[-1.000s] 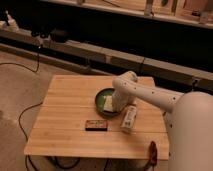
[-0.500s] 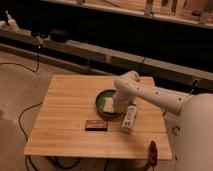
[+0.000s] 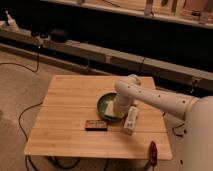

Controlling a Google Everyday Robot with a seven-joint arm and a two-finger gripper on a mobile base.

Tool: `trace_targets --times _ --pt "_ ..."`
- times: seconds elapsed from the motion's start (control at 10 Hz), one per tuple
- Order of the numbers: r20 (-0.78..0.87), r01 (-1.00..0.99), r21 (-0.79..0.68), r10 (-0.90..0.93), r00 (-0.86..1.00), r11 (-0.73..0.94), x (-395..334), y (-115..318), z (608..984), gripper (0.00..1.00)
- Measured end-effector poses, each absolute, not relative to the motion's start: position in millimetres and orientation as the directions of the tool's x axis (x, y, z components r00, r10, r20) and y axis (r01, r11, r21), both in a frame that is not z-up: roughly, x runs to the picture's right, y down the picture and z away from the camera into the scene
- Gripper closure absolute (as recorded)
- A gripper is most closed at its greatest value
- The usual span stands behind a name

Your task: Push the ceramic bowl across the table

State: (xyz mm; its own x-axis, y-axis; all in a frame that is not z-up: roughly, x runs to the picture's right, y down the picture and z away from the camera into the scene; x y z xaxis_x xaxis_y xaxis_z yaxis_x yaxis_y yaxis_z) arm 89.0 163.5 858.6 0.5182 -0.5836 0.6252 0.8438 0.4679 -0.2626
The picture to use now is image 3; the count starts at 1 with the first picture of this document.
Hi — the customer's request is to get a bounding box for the long wooden bench shelf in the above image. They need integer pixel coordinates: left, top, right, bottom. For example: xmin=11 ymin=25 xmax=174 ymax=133
xmin=0 ymin=29 xmax=213 ymax=91

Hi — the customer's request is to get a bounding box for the green ceramic bowl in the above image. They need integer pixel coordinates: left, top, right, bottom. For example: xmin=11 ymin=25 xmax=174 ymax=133
xmin=97 ymin=93 xmax=124 ymax=122

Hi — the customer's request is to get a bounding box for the small dark wooden box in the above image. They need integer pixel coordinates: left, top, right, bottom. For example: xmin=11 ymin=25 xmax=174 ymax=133
xmin=85 ymin=120 xmax=108 ymax=131

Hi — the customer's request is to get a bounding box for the dark object on bench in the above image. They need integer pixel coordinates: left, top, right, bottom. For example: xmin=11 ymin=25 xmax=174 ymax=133
xmin=50 ymin=29 xmax=69 ymax=43

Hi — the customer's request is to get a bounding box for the white sponge block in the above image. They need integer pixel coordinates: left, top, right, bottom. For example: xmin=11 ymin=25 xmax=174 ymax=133
xmin=105 ymin=101 xmax=114 ymax=117

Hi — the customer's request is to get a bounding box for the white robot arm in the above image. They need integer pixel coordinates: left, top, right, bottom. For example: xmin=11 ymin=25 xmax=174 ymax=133
xmin=114 ymin=75 xmax=213 ymax=171

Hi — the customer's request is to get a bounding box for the red handled tool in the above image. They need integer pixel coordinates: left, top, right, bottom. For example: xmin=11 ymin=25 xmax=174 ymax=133
xmin=149 ymin=141 xmax=158 ymax=166

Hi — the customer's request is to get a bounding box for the wooden table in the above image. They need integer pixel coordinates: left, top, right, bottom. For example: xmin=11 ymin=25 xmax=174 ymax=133
xmin=24 ymin=75 xmax=172 ymax=160

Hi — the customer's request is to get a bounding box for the black floor cable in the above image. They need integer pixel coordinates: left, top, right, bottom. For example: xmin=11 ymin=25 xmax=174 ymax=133
xmin=18 ymin=101 xmax=44 ymax=171

